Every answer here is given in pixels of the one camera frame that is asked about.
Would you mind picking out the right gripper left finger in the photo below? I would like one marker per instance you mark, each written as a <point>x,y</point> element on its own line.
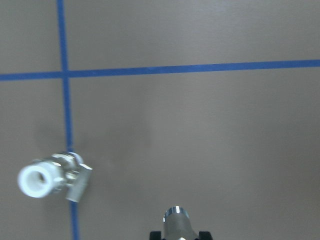
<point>155,235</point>

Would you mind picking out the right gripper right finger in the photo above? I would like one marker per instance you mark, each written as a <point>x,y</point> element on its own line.
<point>205,235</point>

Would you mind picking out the chrome pipe fitting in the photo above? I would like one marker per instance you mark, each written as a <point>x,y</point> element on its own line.
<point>177,225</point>

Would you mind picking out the white chrome PPR valve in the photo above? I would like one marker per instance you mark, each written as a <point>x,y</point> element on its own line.
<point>52,174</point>

